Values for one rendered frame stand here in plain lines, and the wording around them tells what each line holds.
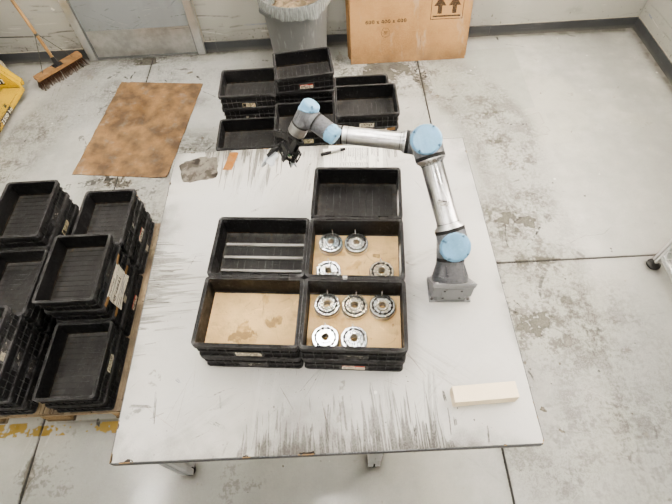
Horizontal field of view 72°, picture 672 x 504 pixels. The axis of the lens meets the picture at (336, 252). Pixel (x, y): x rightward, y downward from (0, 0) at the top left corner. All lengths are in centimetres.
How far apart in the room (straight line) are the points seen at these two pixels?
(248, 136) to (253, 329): 184
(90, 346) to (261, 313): 116
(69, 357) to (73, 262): 49
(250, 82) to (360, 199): 176
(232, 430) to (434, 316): 93
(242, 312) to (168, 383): 41
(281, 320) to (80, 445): 145
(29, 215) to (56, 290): 59
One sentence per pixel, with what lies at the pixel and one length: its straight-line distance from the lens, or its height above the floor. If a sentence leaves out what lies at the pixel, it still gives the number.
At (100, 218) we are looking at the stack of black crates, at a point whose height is 38.
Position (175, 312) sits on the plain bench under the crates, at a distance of 218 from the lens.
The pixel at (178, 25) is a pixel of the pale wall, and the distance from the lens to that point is 473.
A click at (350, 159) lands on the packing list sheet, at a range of 256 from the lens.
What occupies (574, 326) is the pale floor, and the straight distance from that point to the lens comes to 304.
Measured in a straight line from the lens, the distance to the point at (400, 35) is 441.
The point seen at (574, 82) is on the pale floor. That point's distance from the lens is 456.
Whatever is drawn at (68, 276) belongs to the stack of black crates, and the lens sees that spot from 280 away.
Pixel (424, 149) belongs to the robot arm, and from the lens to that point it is 179.
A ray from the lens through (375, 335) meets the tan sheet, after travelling 184.
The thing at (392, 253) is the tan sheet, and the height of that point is 83.
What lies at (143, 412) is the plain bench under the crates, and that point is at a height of 70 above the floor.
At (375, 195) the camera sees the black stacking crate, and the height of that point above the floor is 83.
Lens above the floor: 252
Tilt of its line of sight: 56 degrees down
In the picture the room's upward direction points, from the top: 4 degrees counter-clockwise
